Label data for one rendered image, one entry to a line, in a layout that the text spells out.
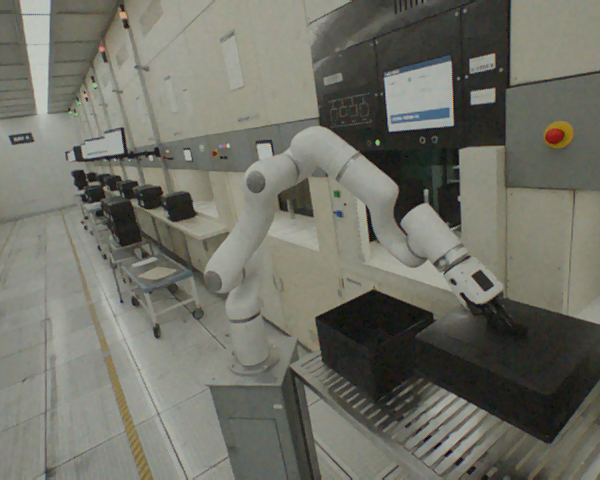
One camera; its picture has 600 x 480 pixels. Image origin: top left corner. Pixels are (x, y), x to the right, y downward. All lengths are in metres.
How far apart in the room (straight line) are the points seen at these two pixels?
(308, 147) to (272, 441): 1.03
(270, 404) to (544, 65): 1.28
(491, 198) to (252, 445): 1.16
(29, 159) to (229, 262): 13.59
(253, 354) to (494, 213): 0.91
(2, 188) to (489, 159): 14.20
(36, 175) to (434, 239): 14.13
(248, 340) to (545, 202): 1.01
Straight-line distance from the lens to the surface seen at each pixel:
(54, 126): 14.68
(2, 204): 14.74
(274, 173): 1.01
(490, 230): 1.30
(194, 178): 4.55
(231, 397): 1.44
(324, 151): 0.96
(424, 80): 1.42
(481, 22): 1.32
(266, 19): 2.19
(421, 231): 0.93
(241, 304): 1.31
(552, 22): 1.24
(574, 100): 1.19
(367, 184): 0.93
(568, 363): 0.90
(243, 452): 1.60
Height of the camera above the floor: 1.57
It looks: 17 degrees down
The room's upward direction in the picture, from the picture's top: 9 degrees counter-clockwise
